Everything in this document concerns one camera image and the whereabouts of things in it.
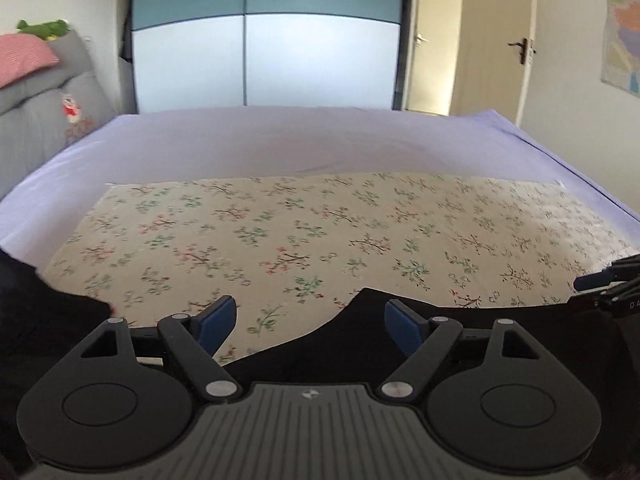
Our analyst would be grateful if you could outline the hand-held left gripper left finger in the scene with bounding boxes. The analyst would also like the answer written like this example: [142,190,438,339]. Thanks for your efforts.
[82,296,241,403]

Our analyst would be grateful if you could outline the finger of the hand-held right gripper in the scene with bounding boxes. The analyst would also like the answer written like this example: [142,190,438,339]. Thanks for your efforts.
[573,255,640,292]

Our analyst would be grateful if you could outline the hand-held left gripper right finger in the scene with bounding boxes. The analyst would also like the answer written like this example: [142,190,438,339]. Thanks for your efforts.
[379,299,543,402]

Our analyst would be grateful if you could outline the black pants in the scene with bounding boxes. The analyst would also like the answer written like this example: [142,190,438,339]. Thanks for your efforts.
[215,287,640,461]

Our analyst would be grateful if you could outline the floral print mat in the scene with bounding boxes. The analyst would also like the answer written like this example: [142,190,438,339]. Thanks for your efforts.
[42,172,640,367]

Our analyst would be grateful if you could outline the white open door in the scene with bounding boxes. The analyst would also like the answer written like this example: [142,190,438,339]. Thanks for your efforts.
[449,0,538,130]

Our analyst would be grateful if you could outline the grey padded headboard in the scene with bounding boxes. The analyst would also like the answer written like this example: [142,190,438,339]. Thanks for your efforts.
[0,30,117,201]

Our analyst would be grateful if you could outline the white hallway door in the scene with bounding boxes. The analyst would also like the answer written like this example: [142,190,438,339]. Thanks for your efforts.
[404,0,465,116]

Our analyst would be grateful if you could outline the white and blue wardrobe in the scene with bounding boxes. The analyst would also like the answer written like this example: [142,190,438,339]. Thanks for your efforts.
[120,0,418,113]

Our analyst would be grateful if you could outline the pink pillow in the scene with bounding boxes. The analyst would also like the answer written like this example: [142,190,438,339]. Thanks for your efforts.
[0,34,61,89]

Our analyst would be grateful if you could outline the green plush toy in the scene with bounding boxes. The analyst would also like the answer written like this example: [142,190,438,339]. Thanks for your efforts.
[16,18,69,42]

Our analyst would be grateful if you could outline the wall map poster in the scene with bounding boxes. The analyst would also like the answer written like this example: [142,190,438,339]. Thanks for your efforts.
[600,0,640,95]

